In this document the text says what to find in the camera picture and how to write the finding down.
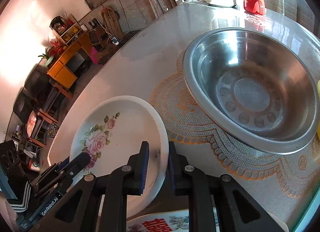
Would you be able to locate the stainless steel basin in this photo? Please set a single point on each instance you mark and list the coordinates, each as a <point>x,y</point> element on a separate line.
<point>254,88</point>

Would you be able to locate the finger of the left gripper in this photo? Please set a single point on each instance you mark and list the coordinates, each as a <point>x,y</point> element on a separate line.
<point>62,173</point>

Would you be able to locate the white rose deep plate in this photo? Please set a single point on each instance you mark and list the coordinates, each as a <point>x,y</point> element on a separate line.
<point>115,130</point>

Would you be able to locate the wooden chair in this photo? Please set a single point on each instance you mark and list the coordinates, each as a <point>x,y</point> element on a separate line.
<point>111,23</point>

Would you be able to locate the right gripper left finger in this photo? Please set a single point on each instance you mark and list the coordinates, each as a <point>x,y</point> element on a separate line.
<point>98,203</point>

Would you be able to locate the large white dragon plate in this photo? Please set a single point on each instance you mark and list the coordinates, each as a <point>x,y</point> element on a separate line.
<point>162,221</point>

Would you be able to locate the black leather sofa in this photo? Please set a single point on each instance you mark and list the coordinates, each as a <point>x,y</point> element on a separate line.
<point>38,93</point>

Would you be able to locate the orange wooden cabinet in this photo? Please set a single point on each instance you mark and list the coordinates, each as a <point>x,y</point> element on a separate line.
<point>59,71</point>

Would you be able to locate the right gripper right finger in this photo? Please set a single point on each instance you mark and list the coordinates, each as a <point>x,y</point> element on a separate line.
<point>216,203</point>

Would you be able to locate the white power strip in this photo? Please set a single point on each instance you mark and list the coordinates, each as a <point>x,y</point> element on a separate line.
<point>115,41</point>

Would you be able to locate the red mug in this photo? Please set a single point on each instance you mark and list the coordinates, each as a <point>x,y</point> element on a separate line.
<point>255,7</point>

